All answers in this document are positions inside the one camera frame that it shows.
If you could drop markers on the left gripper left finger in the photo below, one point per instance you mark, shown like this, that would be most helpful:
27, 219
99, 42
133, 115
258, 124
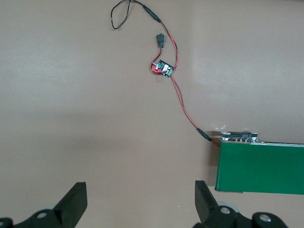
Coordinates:
71, 202

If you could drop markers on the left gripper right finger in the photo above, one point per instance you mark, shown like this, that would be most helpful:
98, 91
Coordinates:
204, 204

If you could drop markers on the green conveyor belt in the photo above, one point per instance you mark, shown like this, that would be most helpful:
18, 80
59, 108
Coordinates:
259, 166

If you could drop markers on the small motor controller board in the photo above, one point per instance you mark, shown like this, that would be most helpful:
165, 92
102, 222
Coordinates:
164, 68

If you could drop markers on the small black inline plug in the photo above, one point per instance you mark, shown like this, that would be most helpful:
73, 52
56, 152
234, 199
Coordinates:
160, 40

